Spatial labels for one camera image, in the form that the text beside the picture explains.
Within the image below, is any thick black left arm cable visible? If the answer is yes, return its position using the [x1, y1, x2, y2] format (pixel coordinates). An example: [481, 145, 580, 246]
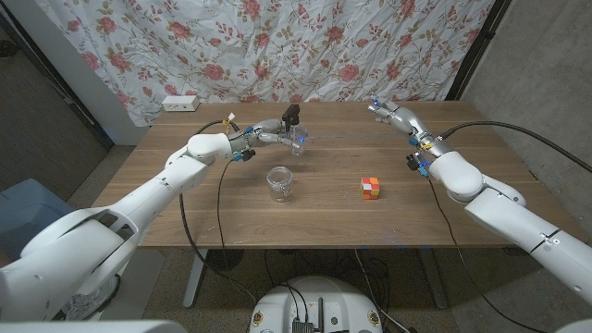
[178, 118, 258, 304]

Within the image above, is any Rubik's cube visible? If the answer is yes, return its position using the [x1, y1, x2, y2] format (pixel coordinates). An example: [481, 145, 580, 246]
[360, 177, 381, 201]

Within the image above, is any floral backdrop cloth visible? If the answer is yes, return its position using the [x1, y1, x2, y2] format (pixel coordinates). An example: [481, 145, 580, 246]
[34, 0, 496, 128]

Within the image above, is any small clear vial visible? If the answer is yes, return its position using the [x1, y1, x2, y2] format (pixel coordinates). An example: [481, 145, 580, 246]
[289, 122, 310, 157]

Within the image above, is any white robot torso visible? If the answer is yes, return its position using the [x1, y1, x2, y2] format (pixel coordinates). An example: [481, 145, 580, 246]
[0, 317, 592, 333]

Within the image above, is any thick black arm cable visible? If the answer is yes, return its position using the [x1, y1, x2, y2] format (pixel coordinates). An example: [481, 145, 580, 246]
[178, 118, 258, 304]
[438, 119, 592, 175]

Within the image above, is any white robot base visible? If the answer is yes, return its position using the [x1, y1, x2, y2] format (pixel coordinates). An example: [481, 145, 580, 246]
[249, 276, 384, 333]

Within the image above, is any black backdrop stand pole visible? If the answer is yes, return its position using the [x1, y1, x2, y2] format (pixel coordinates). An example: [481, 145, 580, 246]
[444, 0, 513, 102]

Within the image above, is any grey table leg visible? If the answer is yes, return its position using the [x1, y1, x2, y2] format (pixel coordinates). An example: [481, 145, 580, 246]
[182, 249, 210, 310]
[418, 248, 449, 310]

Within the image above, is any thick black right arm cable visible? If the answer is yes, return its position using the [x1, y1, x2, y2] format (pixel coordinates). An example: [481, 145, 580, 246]
[438, 119, 592, 175]

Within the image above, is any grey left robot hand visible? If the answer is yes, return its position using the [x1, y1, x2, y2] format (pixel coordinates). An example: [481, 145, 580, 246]
[238, 118, 302, 152]

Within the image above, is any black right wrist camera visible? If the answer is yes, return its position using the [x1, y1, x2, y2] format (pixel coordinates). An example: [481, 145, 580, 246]
[405, 152, 429, 179]

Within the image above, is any blue storage bin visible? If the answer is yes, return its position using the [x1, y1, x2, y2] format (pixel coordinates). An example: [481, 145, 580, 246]
[0, 179, 82, 269]

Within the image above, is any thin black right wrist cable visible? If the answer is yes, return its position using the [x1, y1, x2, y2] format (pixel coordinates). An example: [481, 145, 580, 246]
[425, 175, 549, 333]

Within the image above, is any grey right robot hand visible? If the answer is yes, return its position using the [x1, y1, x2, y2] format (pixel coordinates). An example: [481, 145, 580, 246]
[367, 95, 438, 149]

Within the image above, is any white power strip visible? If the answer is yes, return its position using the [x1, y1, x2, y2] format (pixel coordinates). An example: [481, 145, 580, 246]
[161, 94, 201, 113]

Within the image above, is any clear glass cup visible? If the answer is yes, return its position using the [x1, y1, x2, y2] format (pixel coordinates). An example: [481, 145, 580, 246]
[266, 166, 294, 204]

